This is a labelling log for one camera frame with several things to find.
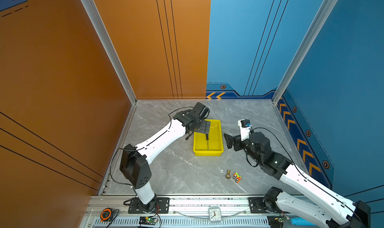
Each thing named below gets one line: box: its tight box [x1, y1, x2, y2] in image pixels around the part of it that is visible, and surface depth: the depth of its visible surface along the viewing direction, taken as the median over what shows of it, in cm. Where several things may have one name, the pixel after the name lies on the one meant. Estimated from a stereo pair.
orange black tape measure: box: [100, 207, 113, 222], surface depth 70 cm
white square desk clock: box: [208, 207, 222, 223], surface depth 71 cm
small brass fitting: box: [225, 169, 231, 180], surface depth 84 cm
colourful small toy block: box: [232, 172, 242, 184], surface depth 82 cm
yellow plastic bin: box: [193, 119, 224, 156], surface depth 97 cm
